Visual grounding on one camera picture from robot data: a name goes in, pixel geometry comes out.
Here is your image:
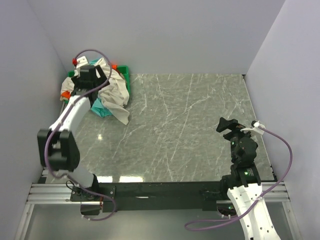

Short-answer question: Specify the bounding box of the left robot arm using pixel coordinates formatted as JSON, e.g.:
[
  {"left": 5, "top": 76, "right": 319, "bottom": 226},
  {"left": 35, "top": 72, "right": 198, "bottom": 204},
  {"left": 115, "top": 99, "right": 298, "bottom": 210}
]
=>
[{"left": 37, "top": 65, "right": 111, "bottom": 201}]

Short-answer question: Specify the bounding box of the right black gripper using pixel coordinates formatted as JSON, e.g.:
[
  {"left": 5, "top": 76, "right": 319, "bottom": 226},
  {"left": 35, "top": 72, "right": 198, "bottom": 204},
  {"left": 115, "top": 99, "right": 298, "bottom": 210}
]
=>
[{"left": 215, "top": 117, "right": 256, "bottom": 163}]

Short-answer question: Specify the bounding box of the cream white t-shirt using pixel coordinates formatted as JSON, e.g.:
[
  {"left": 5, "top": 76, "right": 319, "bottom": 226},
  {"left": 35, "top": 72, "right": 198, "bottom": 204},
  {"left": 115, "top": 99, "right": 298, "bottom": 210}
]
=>
[{"left": 60, "top": 57, "right": 131, "bottom": 125}]

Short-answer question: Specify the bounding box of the orange t-shirt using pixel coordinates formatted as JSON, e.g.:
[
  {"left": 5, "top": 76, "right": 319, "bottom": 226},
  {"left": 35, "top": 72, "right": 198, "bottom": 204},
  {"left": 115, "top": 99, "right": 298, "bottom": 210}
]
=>
[{"left": 60, "top": 65, "right": 126, "bottom": 101}]

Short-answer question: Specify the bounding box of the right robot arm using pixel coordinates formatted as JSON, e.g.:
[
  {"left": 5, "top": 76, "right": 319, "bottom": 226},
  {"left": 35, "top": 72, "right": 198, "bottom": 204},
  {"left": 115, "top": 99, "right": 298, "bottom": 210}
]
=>
[{"left": 216, "top": 117, "right": 280, "bottom": 240}]

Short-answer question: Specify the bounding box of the aluminium frame rail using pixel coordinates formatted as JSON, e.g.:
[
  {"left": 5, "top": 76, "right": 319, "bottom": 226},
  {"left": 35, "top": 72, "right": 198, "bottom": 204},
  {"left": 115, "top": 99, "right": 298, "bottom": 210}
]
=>
[{"left": 26, "top": 182, "right": 291, "bottom": 205}]

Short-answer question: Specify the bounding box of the teal t-shirt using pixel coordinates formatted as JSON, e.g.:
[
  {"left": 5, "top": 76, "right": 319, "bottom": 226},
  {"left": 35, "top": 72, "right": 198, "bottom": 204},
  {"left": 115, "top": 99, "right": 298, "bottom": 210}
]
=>
[{"left": 89, "top": 57, "right": 113, "bottom": 118}]

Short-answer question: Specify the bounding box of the green plastic bin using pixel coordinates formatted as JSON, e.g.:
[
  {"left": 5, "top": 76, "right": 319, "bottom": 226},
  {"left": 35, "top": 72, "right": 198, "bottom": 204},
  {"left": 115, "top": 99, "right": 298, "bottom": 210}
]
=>
[{"left": 60, "top": 65, "right": 131, "bottom": 103}]

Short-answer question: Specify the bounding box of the black base crossbar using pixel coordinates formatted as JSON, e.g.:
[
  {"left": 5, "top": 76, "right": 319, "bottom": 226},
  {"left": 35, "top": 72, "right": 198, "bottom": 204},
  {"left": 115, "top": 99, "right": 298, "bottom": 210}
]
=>
[{"left": 67, "top": 181, "right": 229, "bottom": 216}]

